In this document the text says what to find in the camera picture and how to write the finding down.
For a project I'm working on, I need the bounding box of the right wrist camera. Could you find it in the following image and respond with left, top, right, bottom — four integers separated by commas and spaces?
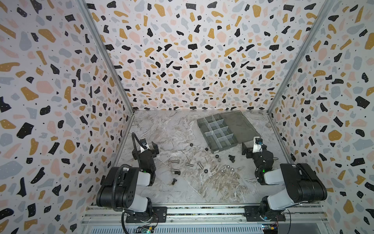
252, 136, 263, 153

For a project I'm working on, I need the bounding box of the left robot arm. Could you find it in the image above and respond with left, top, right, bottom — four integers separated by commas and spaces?
96, 139, 159, 215

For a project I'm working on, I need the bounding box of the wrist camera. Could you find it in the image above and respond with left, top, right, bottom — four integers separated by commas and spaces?
252, 136, 263, 153
139, 138, 152, 153

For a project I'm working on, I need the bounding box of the clear plastic organizer box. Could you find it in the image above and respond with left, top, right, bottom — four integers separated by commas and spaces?
197, 111, 261, 153

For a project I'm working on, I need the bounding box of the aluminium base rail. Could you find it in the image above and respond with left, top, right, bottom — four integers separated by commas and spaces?
78, 203, 333, 234

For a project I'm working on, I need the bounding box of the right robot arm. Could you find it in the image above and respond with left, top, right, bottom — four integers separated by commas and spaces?
242, 136, 327, 216

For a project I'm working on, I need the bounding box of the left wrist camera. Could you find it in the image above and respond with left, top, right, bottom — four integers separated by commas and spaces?
139, 138, 152, 153

